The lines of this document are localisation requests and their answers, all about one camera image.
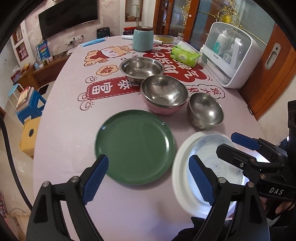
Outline person's right hand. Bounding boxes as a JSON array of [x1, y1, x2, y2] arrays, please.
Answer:
[[275, 202, 295, 214]]

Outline teal ceramic jar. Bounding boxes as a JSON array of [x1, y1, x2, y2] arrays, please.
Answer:
[[132, 26, 154, 52]]

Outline white foam plate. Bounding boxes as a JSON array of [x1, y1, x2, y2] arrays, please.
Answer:
[[171, 131, 246, 218]]

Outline wide shallow steel bowl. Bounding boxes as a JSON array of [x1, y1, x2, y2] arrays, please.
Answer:
[[119, 57, 165, 84]]

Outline black air fryer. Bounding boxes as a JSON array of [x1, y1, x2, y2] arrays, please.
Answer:
[[96, 27, 111, 39]]

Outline red lidded black bin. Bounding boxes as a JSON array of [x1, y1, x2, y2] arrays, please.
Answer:
[[123, 27, 136, 35]]

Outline green round plate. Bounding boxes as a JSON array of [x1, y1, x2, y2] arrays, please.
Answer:
[[95, 109, 177, 185]]

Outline white cosmetics storage box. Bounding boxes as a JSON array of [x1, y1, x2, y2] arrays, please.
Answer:
[[201, 22, 262, 89]]

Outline stack of books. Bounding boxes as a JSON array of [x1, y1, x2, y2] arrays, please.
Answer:
[[16, 86, 35, 111]]

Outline yellow plastic stool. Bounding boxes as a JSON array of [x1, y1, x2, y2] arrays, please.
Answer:
[[20, 117, 41, 159]]

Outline wooden tv cabinet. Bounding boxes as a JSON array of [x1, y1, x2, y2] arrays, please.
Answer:
[[17, 56, 70, 90]]

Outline light blue stool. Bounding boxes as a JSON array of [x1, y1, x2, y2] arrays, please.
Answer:
[[8, 83, 24, 110]]

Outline green tissue pack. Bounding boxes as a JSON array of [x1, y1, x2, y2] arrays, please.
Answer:
[[170, 41, 201, 67]]

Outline pink-bottomed steel bowl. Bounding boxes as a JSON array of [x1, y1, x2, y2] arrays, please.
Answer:
[[140, 75, 189, 115]]

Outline blue plastic stool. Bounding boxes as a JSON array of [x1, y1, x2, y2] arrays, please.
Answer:
[[16, 90, 46, 125]]

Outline white patterned ceramic bowl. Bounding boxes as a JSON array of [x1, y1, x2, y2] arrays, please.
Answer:
[[181, 134, 245, 209]]

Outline small glass jar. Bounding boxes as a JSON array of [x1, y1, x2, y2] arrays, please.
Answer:
[[177, 33, 184, 42]]

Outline blue poster box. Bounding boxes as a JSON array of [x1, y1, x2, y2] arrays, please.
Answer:
[[36, 40, 51, 63]]

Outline pink printed tablecloth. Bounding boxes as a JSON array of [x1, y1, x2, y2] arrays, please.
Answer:
[[33, 34, 273, 241]]

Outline small deep steel bowl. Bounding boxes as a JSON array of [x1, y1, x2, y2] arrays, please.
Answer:
[[187, 92, 224, 130]]

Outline yellow-filled clear tray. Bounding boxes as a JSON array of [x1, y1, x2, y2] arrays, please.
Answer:
[[154, 35, 178, 45]]

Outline black wall television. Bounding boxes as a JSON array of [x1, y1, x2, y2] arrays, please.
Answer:
[[38, 0, 98, 39]]

